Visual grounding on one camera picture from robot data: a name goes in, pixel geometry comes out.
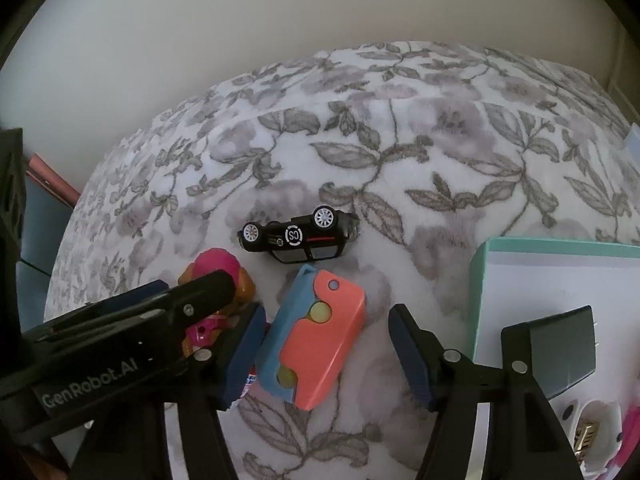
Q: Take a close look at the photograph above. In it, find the pink hat puppy figure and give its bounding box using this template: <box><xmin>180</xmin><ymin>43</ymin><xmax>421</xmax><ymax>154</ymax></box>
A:
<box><xmin>177</xmin><ymin>248</ymin><xmax>256</xmax><ymax>356</ymax></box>

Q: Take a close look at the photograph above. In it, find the coral blue toy knife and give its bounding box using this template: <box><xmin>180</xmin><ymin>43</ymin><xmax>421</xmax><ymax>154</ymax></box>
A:
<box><xmin>256</xmin><ymin>264</ymin><xmax>366</xmax><ymax>411</ymax></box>

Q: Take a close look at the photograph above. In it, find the black power adapter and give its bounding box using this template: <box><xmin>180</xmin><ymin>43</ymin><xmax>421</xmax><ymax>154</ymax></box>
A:
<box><xmin>500</xmin><ymin>306</ymin><xmax>597</xmax><ymax>400</ymax></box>

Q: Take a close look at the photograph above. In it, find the black toy car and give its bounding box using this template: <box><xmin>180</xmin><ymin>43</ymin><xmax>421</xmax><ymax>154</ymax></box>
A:
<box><xmin>236</xmin><ymin>205</ymin><xmax>360</xmax><ymax>263</ymax></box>

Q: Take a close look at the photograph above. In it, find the silver black patterned hair clip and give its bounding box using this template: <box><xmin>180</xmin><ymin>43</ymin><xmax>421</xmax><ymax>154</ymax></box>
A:
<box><xmin>574</xmin><ymin>418</ymin><xmax>600</xmax><ymax>463</ymax></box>

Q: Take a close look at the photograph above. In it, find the white hair claw clip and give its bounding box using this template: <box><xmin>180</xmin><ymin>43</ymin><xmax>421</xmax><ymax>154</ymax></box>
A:
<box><xmin>559</xmin><ymin>400</ymin><xmax>623</xmax><ymax>479</ymax></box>

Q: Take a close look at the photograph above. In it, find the magenta lighter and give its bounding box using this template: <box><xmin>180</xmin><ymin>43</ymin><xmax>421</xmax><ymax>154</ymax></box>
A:
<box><xmin>615</xmin><ymin>406</ymin><xmax>640</xmax><ymax>467</ymax></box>

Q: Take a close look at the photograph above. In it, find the red glue bottle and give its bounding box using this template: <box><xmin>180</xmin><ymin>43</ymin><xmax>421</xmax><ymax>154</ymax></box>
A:
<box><xmin>241</xmin><ymin>365</ymin><xmax>257</xmax><ymax>396</ymax></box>

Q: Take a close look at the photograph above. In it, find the teal shallow cardboard tray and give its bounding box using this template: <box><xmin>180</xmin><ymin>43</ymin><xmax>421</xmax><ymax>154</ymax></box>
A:
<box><xmin>466</xmin><ymin>236</ymin><xmax>640</xmax><ymax>480</ymax></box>

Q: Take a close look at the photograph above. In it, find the floral grey white blanket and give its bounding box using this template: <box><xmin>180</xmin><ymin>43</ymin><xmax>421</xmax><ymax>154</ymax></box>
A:
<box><xmin>44</xmin><ymin>41</ymin><xmax>639</xmax><ymax>479</ymax></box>

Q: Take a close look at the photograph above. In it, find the white power strip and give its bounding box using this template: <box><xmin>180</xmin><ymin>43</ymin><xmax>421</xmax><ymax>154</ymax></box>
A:
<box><xmin>624</xmin><ymin>122</ymin><xmax>640</xmax><ymax>162</ymax></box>

